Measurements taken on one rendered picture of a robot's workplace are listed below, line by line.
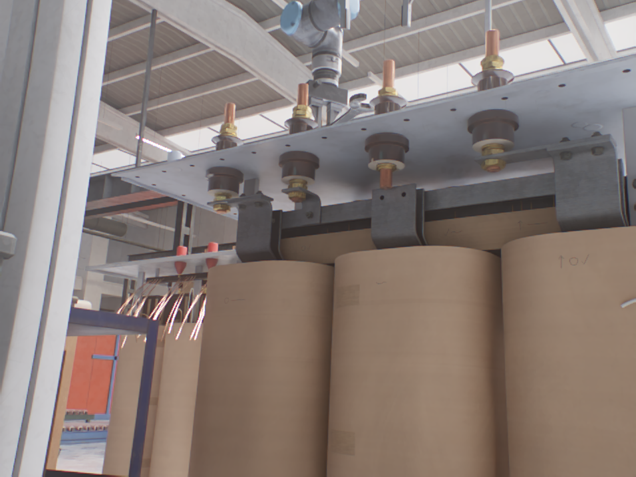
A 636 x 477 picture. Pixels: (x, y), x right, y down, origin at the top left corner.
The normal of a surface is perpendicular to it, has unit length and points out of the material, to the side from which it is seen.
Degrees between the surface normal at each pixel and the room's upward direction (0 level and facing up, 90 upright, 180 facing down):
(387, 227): 90
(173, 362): 90
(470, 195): 90
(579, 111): 180
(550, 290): 90
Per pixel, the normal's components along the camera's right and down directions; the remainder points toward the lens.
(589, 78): -0.04, 0.97
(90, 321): 0.86, -0.10
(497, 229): -0.56, -0.24
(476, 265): 0.51, -0.20
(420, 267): -0.34, -0.25
